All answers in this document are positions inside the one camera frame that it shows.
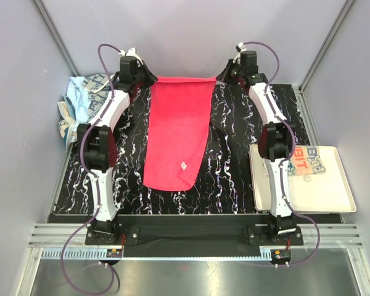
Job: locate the navy cream patterned towel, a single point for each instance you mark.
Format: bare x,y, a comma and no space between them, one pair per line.
97,86

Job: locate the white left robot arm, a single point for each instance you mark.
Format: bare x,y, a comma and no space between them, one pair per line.
97,144

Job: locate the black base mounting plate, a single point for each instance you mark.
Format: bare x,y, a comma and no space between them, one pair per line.
252,229

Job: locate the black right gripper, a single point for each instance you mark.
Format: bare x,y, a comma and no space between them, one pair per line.
224,76

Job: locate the white light blue towel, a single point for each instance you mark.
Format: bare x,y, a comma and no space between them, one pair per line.
77,99

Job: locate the teal patterned towel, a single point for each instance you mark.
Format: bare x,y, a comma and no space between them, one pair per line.
68,124

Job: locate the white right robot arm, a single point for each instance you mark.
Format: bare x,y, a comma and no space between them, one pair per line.
276,143

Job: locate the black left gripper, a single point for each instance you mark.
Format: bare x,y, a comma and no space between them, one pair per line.
150,79

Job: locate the red pink towel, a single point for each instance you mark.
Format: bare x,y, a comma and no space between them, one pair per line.
178,132

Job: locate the cream rabbit print towel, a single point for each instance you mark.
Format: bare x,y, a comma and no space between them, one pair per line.
306,160

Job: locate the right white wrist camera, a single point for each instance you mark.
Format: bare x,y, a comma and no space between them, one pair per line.
241,47

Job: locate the white plastic tray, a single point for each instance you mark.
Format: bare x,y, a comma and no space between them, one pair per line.
325,193

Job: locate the aluminium rail frame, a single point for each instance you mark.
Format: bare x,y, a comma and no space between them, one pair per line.
331,261

